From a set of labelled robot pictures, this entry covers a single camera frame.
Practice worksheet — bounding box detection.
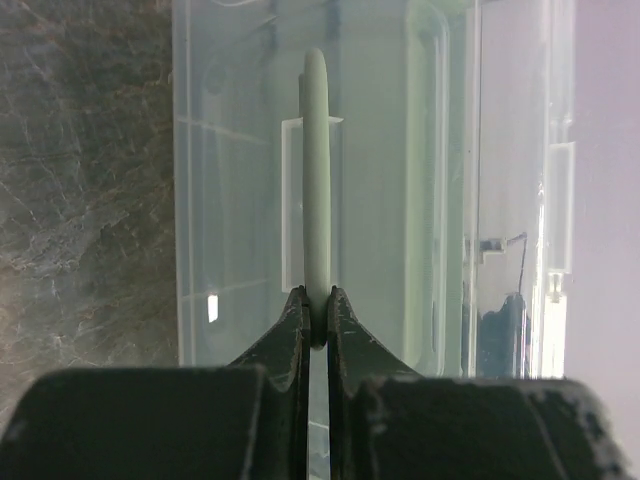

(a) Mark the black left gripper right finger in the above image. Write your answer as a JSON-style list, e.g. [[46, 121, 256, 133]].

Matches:
[[327, 288, 630, 479]]

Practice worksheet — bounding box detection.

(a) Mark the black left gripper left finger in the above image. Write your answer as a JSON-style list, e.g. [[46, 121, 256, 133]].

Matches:
[[1, 287, 310, 479]]

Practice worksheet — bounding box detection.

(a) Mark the translucent green tool box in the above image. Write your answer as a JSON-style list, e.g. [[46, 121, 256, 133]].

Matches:
[[172, 1, 575, 479]]

